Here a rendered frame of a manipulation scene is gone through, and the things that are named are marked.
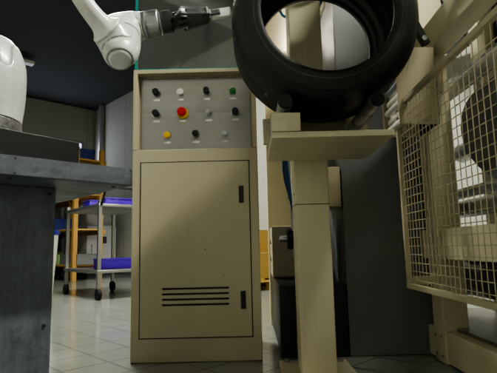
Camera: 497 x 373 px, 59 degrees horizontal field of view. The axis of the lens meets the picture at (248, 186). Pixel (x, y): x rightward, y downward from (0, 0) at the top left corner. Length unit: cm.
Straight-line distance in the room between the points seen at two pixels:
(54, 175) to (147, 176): 103
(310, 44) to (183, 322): 124
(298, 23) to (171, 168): 80
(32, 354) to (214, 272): 97
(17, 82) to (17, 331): 57
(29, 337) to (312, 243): 100
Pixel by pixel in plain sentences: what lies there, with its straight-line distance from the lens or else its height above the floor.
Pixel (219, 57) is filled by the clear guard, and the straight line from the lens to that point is 212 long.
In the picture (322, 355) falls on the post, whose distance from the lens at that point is 172.
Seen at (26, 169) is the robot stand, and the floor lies 62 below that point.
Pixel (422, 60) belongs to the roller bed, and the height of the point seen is 115.
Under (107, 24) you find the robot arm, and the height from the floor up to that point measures 112.
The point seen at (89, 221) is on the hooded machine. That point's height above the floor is 103.
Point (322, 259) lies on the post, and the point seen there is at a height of 41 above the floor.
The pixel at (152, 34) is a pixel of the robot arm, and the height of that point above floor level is 117.
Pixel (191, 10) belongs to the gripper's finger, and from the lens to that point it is 157.
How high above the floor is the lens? 46
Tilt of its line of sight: 8 degrees up
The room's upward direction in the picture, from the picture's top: 1 degrees counter-clockwise
